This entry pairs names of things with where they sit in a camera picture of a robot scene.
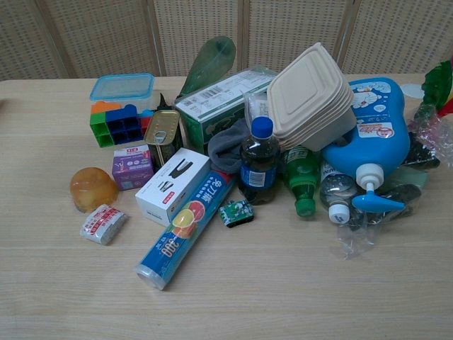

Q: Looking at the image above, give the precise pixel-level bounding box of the gold sardine tin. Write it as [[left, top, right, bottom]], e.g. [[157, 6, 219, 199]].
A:
[[143, 109, 183, 171]]

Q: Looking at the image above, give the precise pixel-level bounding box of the grey sock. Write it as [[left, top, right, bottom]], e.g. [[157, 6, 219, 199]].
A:
[[207, 118, 253, 175]]

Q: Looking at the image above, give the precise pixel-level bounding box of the cola bottle blue cap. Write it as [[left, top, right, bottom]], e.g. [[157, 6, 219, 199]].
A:
[[238, 116, 282, 206]]

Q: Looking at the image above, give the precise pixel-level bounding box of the small green candy packet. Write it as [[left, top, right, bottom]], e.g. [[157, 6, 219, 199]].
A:
[[217, 198, 256, 230]]

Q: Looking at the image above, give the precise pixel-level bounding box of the white stapler box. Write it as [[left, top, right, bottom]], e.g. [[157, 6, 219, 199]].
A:
[[134, 147, 212, 228]]

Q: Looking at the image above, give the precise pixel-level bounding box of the green white carton box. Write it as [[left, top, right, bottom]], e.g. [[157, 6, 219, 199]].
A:
[[173, 67, 281, 157]]

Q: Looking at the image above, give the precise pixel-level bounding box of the blue cling film roll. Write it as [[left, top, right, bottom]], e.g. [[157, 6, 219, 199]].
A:
[[134, 169, 236, 292]]

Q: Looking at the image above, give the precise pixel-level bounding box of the clear plastic packet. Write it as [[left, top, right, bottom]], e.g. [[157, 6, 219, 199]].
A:
[[243, 89, 277, 122]]

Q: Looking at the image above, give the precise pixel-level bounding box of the green soda bottle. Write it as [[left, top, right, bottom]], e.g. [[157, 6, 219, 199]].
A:
[[281, 144, 321, 218]]

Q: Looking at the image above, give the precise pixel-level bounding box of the black spiky clip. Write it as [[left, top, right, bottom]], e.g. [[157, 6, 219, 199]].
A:
[[154, 92, 171, 115]]

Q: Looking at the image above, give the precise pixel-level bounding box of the small purple box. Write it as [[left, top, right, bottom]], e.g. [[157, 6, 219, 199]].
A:
[[111, 144, 155, 192]]

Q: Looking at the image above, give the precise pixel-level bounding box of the green plastic bottle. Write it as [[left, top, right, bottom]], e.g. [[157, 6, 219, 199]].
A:
[[178, 35, 237, 98]]

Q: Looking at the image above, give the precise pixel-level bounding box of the clear bottle white cap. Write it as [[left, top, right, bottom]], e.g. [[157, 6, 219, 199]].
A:
[[319, 160, 359, 225]]

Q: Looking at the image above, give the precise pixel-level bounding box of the beige lunch box stack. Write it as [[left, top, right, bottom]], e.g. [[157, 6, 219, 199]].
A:
[[265, 42, 359, 152]]

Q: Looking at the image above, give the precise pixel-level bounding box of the clear container blue lid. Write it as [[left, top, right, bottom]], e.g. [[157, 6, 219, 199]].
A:
[[89, 73, 156, 111]]

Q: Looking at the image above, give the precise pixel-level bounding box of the white red-print packet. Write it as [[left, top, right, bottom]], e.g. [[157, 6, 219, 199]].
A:
[[79, 203, 130, 247]]

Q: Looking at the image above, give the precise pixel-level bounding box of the orange round ball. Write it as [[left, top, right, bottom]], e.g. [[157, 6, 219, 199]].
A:
[[69, 166, 120, 214]]

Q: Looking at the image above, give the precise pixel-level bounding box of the clear plastic film scrap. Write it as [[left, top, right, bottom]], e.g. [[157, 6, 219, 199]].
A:
[[331, 208, 385, 262]]

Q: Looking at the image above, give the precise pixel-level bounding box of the blue pump bottle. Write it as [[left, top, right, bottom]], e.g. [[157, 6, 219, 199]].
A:
[[321, 77, 415, 214]]

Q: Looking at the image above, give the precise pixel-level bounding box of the woven folding screen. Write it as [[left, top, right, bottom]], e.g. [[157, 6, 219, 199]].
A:
[[0, 0, 453, 82]]

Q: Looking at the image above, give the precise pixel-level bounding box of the black speckled tube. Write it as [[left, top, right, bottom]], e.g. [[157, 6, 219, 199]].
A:
[[374, 183, 423, 217]]

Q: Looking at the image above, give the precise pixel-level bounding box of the pale green soap bar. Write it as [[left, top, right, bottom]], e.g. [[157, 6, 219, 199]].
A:
[[391, 165, 431, 189]]

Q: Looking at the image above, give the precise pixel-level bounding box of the black glossy object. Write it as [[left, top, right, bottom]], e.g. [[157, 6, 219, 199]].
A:
[[402, 132, 442, 168]]

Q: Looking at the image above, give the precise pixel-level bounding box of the white round table grommet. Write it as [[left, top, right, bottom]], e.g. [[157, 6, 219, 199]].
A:
[[400, 82, 426, 99]]

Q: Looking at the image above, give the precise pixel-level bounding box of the clear crinkled plastic bag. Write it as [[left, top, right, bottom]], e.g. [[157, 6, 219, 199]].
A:
[[406, 103, 453, 167]]

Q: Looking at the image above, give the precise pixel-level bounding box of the colourful feather shuttlecock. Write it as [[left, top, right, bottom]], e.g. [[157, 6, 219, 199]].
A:
[[420, 57, 453, 118]]

